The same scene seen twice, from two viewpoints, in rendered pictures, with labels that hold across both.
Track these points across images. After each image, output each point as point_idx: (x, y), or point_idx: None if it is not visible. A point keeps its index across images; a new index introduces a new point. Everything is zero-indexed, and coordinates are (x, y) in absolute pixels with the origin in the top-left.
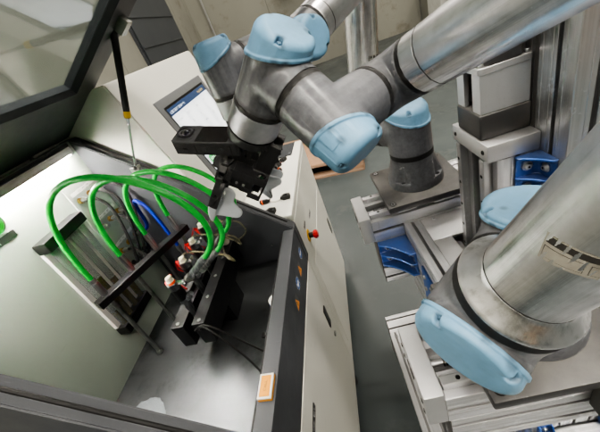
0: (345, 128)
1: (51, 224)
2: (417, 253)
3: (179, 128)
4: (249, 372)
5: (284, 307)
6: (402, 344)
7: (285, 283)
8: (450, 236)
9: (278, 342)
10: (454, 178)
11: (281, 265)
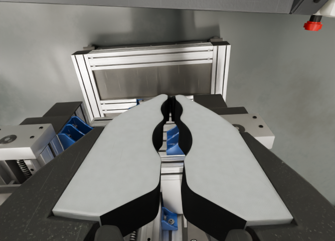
0: None
1: None
2: (161, 159)
3: None
4: None
5: (81, 3)
6: (30, 138)
7: (133, 1)
8: (161, 191)
9: None
10: (206, 237)
11: None
